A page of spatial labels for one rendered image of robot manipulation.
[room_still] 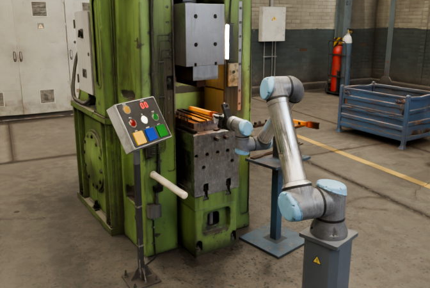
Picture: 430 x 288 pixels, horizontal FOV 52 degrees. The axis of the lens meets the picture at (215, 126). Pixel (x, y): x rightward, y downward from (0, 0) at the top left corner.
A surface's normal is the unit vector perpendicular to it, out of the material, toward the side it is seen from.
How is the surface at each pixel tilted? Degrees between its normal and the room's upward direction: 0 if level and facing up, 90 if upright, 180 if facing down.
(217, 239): 90
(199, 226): 90
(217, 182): 90
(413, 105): 90
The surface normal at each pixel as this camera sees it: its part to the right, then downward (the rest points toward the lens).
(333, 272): 0.01, 0.24
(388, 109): -0.85, 0.11
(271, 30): 0.44, 0.22
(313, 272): -0.70, 0.17
